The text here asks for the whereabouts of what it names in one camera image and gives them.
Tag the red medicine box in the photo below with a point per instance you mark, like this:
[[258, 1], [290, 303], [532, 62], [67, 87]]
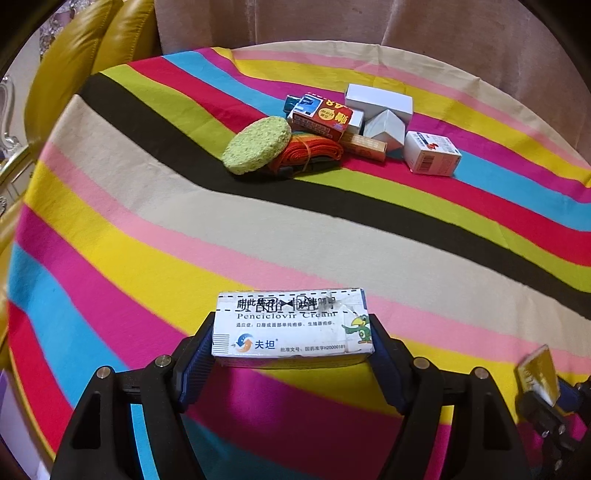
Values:
[[323, 127]]

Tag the white cream box with parrot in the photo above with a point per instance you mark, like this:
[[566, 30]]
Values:
[[286, 332]]

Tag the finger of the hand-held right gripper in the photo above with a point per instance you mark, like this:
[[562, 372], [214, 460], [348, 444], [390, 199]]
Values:
[[570, 397], [538, 413]]

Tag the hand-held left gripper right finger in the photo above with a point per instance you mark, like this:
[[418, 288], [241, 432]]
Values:
[[385, 374]]

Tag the striped colourful cloth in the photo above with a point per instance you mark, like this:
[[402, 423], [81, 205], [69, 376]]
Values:
[[184, 221]]

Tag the yellow leather sofa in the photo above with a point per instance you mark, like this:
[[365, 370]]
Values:
[[92, 41]]

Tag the small white cube box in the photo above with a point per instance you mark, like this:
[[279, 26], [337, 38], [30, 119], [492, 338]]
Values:
[[381, 131], [356, 122]]

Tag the green round sponge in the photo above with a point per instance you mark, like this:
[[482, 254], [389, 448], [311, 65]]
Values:
[[256, 145]]

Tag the white box with barcode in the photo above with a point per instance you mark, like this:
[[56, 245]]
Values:
[[431, 154]]

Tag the teal foil packet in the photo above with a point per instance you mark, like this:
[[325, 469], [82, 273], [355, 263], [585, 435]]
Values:
[[291, 104]]

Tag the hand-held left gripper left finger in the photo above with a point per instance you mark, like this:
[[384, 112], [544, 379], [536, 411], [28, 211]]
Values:
[[196, 369]]

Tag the long white box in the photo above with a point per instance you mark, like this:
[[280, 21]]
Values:
[[378, 99]]

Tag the blue white small box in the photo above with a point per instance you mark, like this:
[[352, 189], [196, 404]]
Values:
[[308, 107]]

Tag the white ornate chair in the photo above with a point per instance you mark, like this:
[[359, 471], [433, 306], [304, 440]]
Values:
[[9, 120]]

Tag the orange long box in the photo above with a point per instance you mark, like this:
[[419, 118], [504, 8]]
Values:
[[367, 146]]

